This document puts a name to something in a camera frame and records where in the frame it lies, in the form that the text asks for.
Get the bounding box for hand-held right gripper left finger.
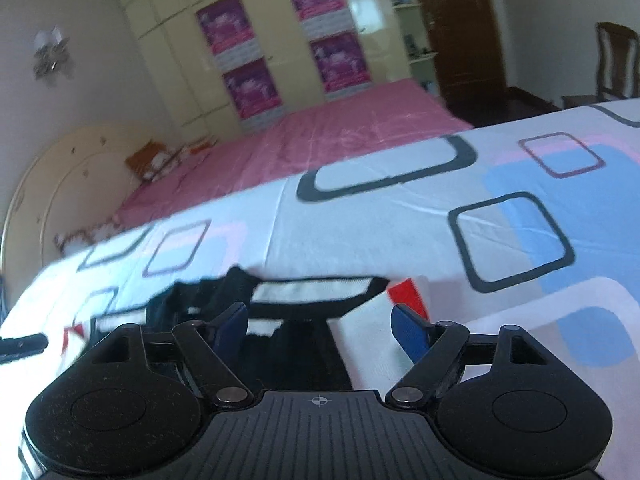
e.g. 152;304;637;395
85;302;253;408

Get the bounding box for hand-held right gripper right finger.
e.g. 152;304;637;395
387;304;546;408

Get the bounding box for striped knit sweater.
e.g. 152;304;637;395
60;266;431;393

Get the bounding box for patterned bed sheet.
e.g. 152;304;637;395
0;100;640;480

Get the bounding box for red patterned white pillow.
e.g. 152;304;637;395
54;220;126;257

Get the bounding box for cream curved headboard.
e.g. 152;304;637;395
0;121;166;281

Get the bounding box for orange plaid pillow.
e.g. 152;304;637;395
125;140;183;183

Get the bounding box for small plaid pillow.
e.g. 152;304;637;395
185;135;221;157

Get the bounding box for pink bed sheet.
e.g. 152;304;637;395
115;77;476;233

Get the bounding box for cream wardrobe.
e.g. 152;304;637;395
102;0;426;131

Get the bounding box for brown wooden door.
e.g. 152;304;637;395
405;0;511;126

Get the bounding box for cream open shelf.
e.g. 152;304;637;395
380;0;441;91

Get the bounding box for wooden chair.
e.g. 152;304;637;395
560;21;640;110

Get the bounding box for glass wall lamp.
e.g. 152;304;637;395
32;25;73;81

